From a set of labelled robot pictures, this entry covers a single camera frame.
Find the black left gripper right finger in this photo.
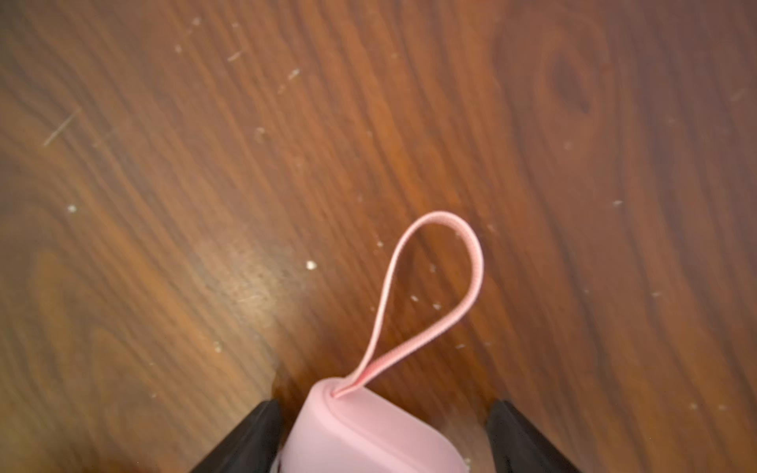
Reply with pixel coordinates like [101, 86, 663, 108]
[486, 400, 580, 473]

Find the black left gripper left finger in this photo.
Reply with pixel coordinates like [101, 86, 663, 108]
[191, 399, 283, 473]

